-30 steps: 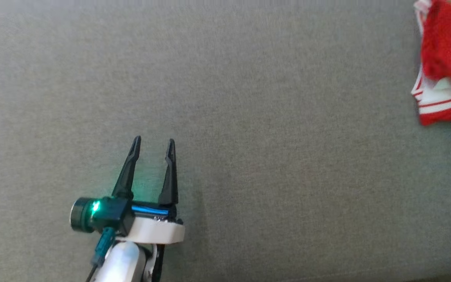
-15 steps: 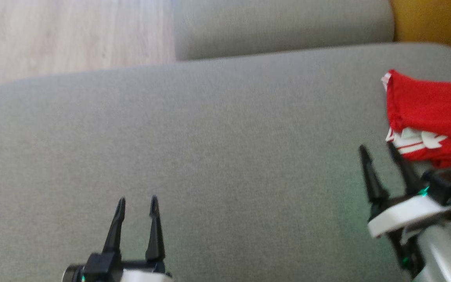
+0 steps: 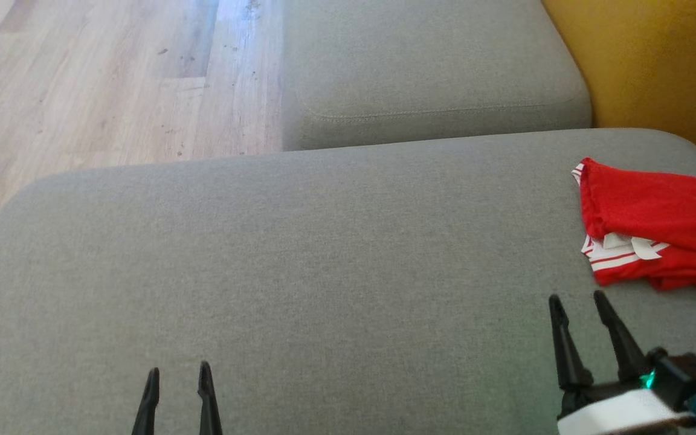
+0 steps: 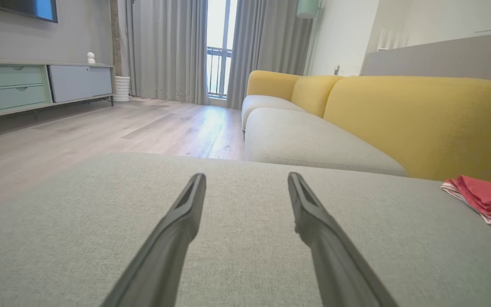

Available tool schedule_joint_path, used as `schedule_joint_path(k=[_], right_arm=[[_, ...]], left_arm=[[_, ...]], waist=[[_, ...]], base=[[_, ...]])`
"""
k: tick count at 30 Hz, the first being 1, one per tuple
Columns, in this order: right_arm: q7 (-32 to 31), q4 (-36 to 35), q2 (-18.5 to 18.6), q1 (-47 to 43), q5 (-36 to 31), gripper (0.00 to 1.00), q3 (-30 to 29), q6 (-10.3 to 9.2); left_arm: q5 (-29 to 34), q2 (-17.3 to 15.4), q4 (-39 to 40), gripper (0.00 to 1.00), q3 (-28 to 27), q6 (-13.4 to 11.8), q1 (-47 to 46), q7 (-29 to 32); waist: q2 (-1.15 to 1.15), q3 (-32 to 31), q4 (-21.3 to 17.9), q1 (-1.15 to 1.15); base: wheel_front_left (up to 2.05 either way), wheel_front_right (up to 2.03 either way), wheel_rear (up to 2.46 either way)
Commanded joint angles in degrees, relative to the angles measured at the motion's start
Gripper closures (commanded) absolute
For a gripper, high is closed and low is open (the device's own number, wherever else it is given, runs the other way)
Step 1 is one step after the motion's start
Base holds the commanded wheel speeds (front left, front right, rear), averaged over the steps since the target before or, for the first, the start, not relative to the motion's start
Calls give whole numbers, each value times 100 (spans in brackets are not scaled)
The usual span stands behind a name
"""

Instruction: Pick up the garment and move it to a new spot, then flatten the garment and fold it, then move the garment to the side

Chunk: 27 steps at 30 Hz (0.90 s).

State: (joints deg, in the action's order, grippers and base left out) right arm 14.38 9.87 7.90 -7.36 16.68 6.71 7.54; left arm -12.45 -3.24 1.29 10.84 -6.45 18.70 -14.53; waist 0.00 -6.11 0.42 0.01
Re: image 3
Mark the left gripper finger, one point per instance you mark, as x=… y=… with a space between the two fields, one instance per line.
x=147 y=411
x=209 y=411

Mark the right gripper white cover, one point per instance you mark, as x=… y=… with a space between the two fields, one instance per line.
x=614 y=414

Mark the red and white jersey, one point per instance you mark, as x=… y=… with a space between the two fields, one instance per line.
x=662 y=211

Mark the large grey sofa seat cushion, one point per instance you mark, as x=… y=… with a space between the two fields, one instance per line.
x=324 y=272

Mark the small grey sofa cushion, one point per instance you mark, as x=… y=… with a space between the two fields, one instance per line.
x=432 y=60

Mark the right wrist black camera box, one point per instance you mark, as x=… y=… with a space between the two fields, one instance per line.
x=686 y=377

